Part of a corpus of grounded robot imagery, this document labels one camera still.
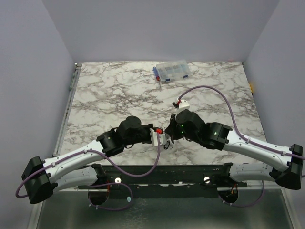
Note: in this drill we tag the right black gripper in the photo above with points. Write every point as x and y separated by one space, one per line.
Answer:
171 129

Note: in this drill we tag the clear plastic organizer box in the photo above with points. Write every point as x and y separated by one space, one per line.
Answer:
171 71

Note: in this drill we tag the blue handled screwdriver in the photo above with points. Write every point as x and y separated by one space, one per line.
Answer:
157 77

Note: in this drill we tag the metal side rail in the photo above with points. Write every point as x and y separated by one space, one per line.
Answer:
72 90

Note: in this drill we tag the black key tag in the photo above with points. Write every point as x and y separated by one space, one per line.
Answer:
167 144

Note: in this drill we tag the black mounting rail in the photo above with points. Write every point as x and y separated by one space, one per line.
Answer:
169 181

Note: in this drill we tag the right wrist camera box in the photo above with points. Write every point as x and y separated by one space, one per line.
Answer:
181 104

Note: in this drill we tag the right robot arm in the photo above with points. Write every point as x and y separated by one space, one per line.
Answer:
280 164

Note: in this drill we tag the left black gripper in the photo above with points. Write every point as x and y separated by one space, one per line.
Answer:
147 128

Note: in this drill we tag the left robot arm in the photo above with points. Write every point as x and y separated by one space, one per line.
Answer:
41 178

